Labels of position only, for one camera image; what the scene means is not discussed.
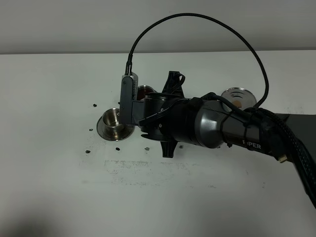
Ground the front stainless steel teacup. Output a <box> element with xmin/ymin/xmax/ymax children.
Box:
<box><xmin>102</xmin><ymin>108</ymin><xmax>123</xmax><ymax>130</ymax></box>

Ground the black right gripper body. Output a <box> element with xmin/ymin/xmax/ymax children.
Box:
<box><xmin>138</xmin><ymin>93</ymin><xmax>198</xmax><ymax>143</ymax></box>

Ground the front stainless steel saucer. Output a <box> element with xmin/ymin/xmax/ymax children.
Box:
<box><xmin>96</xmin><ymin>116</ymin><xmax>135</xmax><ymax>141</ymax></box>

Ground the stainless steel teapot coaster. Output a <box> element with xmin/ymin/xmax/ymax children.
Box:
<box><xmin>221</xmin><ymin>87</ymin><xmax>257</xmax><ymax>110</ymax></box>

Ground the stainless steel teacup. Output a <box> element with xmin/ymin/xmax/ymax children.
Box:
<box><xmin>102</xmin><ymin>108</ymin><xmax>123</xmax><ymax>130</ymax></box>
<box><xmin>136</xmin><ymin>85</ymin><xmax>156</xmax><ymax>101</ymax></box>

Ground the rear stainless steel teacup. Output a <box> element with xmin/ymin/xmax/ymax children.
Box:
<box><xmin>136</xmin><ymin>85</ymin><xmax>156</xmax><ymax>101</ymax></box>

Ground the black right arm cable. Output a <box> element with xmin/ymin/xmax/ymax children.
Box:
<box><xmin>124</xmin><ymin>14</ymin><xmax>270</xmax><ymax>109</ymax></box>

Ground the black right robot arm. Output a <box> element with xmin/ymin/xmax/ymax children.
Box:
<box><xmin>138</xmin><ymin>73</ymin><xmax>316</xmax><ymax>203</ymax></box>

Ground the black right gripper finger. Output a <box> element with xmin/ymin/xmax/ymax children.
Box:
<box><xmin>160</xmin><ymin>140</ymin><xmax>177</xmax><ymax>158</ymax></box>
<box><xmin>162</xmin><ymin>71</ymin><xmax>186</xmax><ymax>98</ymax></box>

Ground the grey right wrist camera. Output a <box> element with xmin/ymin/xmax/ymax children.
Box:
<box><xmin>119</xmin><ymin>73</ymin><xmax>138</xmax><ymax>125</ymax></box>

